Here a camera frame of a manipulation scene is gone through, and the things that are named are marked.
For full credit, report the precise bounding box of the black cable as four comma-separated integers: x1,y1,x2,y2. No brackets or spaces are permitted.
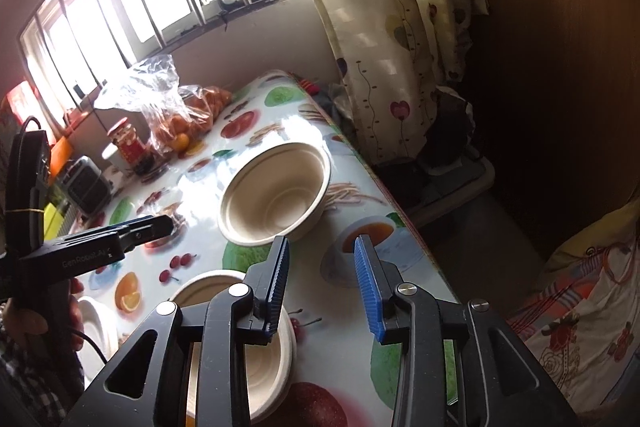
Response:
70,331,110,364

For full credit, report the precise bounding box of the person's left hand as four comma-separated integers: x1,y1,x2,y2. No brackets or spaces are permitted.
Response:
0,279,86,352

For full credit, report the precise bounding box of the orange plastic container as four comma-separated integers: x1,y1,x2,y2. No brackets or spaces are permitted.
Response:
50,136,76,178

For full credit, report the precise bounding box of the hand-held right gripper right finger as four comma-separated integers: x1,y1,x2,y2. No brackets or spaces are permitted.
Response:
353,234,581,427

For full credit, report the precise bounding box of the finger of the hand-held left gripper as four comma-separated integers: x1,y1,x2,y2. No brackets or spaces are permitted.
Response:
115,214,176,254

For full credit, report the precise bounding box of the dark cloth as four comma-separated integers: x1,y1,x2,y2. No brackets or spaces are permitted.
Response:
415,87,496,210

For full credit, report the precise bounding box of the plastic bag of oranges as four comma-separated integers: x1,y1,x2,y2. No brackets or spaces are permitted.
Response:
95,54,233,154

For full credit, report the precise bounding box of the beige paper bowl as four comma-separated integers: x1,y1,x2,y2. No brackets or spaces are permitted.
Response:
217,142,333,248
170,270,298,425

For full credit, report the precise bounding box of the green box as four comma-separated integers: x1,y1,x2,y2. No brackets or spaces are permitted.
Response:
43,202,65,242

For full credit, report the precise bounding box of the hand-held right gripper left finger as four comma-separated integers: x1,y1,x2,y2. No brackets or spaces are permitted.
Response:
60,235,292,427

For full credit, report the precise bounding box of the person's left forearm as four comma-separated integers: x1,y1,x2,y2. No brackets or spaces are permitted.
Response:
0,339,83,427

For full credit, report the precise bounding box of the brown wooden wardrobe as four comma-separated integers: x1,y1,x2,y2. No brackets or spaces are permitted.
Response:
455,0,640,258

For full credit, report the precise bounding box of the heart print curtain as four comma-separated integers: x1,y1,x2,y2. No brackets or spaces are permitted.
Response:
270,0,491,164

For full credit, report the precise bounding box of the red label jar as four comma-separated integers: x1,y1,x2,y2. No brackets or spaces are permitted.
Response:
107,118,153,168

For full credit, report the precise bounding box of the white cup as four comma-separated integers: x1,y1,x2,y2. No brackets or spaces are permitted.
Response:
101,142,127,174

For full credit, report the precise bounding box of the printed blanket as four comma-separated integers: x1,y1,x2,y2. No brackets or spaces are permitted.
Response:
505,202,640,415

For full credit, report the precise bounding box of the white paper plate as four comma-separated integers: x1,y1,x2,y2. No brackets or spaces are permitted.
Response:
75,296,121,373

